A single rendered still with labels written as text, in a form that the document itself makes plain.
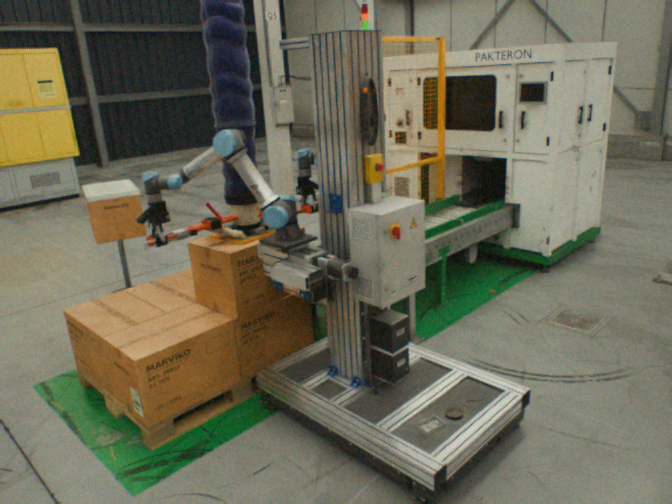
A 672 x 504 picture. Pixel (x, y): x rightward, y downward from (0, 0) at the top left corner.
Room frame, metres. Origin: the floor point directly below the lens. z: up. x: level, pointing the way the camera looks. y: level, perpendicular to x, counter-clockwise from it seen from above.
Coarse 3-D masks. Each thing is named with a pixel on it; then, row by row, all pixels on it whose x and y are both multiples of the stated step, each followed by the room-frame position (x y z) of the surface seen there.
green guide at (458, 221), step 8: (480, 208) 4.62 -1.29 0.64; (488, 208) 4.72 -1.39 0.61; (496, 208) 4.66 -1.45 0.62; (464, 216) 4.44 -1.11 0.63; (472, 216) 4.54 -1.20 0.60; (480, 216) 4.62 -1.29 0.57; (440, 224) 4.21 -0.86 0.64; (448, 224) 4.28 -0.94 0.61; (456, 224) 4.37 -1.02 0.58; (432, 232) 4.13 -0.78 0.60; (440, 232) 4.20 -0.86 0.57
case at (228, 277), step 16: (208, 240) 3.12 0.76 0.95; (224, 240) 3.10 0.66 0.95; (256, 240) 3.06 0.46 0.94; (192, 256) 3.09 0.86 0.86; (208, 256) 2.98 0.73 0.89; (224, 256) 2.87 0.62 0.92; (240, 256) 2.90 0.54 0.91; (256, 256) 2.98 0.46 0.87; (192, 272) 3.10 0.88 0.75; (208, 272) 2.99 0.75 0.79; (224, 272) 2.89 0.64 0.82; (240, 272) 2.89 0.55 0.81; (256, 272) 2.97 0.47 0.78; (208, 288) 3.01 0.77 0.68; (224, 288) 2.90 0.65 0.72; (240, 288) 2.88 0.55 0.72; (256, 288) 2.96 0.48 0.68; (272, 288) 3.05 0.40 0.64; (208, 304) 3.02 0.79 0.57; (224, 304) 2.92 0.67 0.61; (240, 304) 2.87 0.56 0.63; (256, 304) 2.95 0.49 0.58
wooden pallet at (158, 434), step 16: (80, 384) 3.14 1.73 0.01; (96, 384) 2.91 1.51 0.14; (240, 384) 2.84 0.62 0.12; (256, 384) 2.99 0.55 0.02; (112, 400) 2.75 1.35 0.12; (224, 400) 2.83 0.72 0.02; (240, 400) 2.83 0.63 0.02; (128, 416) 2.60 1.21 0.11; (176, 416) 2.54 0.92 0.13; (192, 416) 2.69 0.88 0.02; (208, 416) 2.68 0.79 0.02; (144, 432) 2.47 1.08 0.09; (160, 432) 2.47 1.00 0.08; (176, 432) 2.55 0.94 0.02
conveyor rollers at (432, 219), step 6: (438, 210) 5.02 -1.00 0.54; (444, 210) 5.00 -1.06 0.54; (450, 210) 5.00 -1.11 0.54; (456, 210) 4.98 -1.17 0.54; (462, 210) 4.95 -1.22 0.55; (468, 210) 4.94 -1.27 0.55; (426, 216) 4.84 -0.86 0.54; (432, 216) 4.85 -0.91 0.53; (438, 216) 4.81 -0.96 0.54; (444, 216) 4.77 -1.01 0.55; (450, 216) 4.77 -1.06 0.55; (456, 216) 4.78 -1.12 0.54; (426, 222) 4.64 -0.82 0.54; (432, 222) 4.64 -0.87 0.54; (438, 222) 4.60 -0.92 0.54; (426, 228) 4.46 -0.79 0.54
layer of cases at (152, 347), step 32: (160, 288) 3.41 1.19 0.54; (192, 288) 3.37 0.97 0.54; (96, 320) 2.95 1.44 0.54; (128, 320) 2.92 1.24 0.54; (160, 320) 2.89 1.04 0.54; (192, 320) 2.87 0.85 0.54; (224, 320) 2.84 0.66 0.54; (256, 320) 2.96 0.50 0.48; (288, 320) 3.12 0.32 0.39; (96, 352) 2.82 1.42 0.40; (128, 352) 2.52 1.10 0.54; (160, 352) 2.53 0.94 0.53; (192, 352) 2.65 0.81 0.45; (224, 352) 2.79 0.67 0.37; (256, 352) 2.94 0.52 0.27; (288, 352) 3.11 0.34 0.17; (128, 384) 2.54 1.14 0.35; (160, 384) 2.51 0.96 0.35; (192, 384) 2.63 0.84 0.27; (224, 384) 2.77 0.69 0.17; (160, 416) 2.49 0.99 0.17
